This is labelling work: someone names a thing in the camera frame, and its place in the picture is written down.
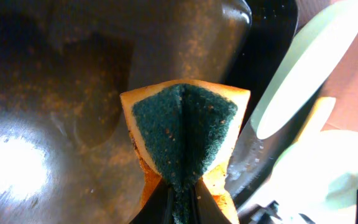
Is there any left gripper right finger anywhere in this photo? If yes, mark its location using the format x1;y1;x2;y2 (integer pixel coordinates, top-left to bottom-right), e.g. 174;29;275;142
190;179;231;224

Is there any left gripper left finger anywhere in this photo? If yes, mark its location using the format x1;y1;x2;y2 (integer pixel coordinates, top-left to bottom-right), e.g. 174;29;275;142
129;180;175;224

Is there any light blue plate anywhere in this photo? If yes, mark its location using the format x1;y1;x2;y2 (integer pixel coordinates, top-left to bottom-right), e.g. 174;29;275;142
250;0;358;139
240;130;358;223

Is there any yellow green scrub sponge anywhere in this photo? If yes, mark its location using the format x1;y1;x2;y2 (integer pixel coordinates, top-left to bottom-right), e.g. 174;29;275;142
120;80;250;223

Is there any yellow plate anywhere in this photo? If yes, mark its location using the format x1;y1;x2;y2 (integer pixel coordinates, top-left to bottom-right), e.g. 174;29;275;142
293;96;336;143

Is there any black rectangular tray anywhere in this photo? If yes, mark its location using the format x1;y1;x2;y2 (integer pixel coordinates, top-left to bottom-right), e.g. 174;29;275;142
0;1;251;223

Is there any black round tray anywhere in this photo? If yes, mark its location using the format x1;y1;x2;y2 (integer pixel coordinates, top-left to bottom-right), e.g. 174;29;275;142
225;0;321;208

